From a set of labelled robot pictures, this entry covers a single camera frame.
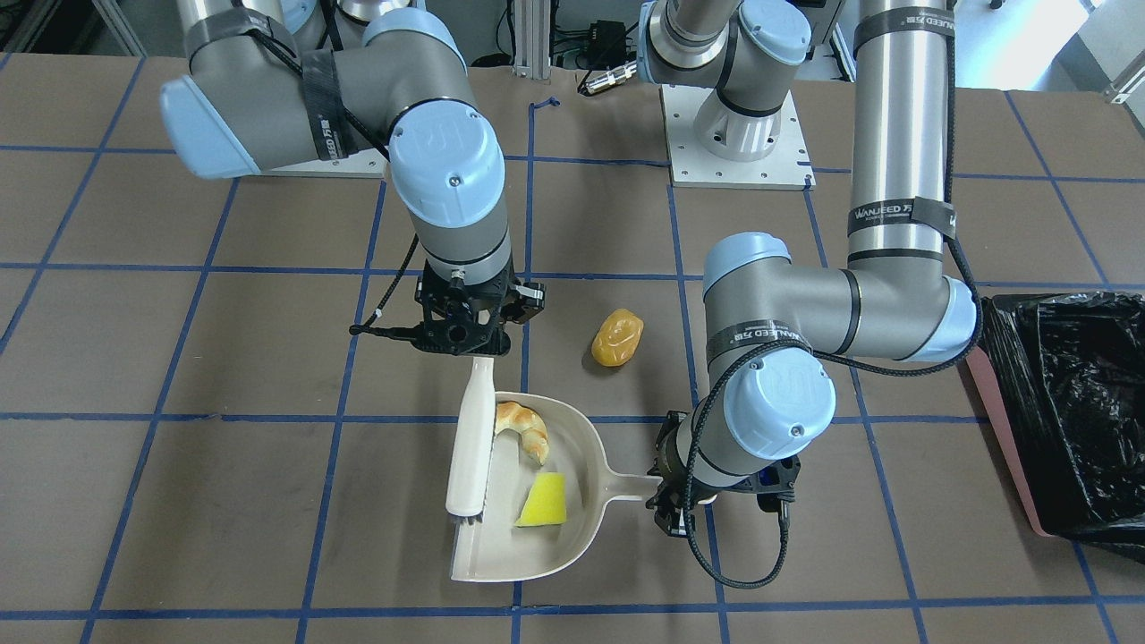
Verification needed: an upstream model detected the beige hand brush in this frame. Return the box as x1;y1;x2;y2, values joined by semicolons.
445;356;497;523

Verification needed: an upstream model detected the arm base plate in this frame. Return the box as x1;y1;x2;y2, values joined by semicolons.
262;149;388;179
661;85;818;191

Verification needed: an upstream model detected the croissant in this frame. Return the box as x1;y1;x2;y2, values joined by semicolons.
493;401;548;466

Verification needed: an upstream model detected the orange bread roll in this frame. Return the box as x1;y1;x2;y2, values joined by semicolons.
590;309;645;368

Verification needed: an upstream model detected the yellow sponge wedge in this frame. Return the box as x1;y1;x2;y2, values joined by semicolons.
514;472;567;529

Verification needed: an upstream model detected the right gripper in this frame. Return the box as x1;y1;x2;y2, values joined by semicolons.
413;264;547;356

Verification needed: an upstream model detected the black lined trash bin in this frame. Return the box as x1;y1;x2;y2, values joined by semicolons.
968;291;1144;561

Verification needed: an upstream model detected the beige dustpan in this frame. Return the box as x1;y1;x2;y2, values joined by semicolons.
451;392;661;582

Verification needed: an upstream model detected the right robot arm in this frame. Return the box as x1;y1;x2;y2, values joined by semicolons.
159;1;545;356

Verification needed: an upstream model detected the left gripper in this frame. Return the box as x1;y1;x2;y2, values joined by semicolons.
646;413;802;537

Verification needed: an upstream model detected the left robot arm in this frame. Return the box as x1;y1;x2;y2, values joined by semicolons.
648;1;979;537

